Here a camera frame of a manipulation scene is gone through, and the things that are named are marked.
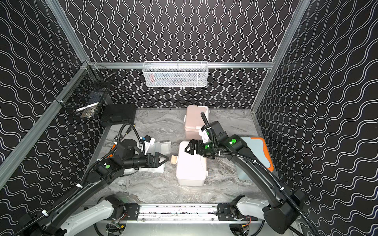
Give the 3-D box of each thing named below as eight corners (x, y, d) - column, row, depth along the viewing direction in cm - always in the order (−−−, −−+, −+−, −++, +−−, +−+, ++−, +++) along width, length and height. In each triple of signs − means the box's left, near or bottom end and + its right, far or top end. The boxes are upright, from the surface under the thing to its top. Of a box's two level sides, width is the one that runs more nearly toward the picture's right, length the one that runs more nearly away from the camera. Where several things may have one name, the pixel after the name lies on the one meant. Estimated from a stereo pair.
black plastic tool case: (98, 126, 111) (94, 122, 106) (108, 106, 125) (105, 101, 121) (132, 127, 111) (130, 122, 106) (138, 106, 125) (137, 101, 121)
